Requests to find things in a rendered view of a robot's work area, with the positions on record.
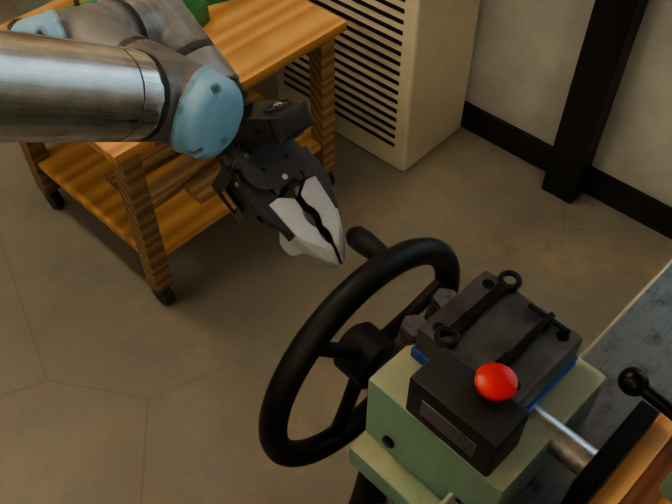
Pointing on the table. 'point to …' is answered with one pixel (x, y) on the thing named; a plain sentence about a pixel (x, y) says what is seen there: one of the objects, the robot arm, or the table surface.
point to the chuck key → (532, 334)
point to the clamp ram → (575, 452)
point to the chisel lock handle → (630, 385)
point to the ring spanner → (477, 309)
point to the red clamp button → (495, 381)
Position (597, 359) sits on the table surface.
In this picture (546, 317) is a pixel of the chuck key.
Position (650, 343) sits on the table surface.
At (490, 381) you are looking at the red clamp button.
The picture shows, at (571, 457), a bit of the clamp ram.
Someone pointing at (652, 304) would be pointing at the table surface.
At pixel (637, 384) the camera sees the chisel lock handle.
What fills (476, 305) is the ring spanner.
